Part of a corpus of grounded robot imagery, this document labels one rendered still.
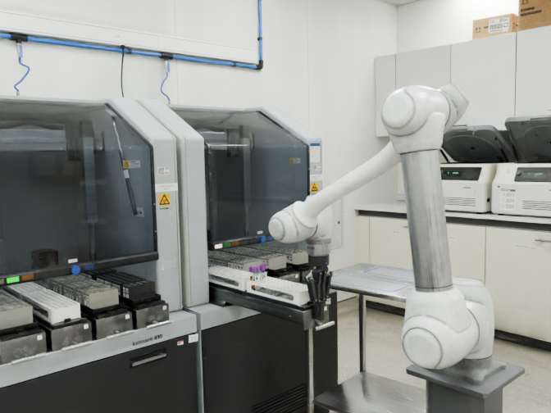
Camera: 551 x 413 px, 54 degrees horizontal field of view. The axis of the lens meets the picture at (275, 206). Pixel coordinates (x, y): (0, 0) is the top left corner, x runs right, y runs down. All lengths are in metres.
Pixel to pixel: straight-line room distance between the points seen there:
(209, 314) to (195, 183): 0.54
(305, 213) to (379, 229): 2.92
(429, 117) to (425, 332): 0.55
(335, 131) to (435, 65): 0.95
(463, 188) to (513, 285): 0.76
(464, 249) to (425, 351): 2.79
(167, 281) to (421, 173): 1.15
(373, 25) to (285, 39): 1.11
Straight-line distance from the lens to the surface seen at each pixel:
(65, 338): 1.95
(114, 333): 2.02
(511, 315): 4.16
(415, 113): 1.42
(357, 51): 4.83
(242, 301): 2.18
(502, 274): 4.12
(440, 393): 1.76
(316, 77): 4.39
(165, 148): 2.15
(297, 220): 1.71
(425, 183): 1.47
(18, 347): 1.91
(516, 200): 4.02
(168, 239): 2.17
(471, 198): 4.15
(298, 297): 1.96
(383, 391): 2.62
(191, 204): 2.22
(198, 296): 2.29
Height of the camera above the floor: 1.36
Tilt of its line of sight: 5 degrees down
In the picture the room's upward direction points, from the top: 1 degrees counter-clockwise
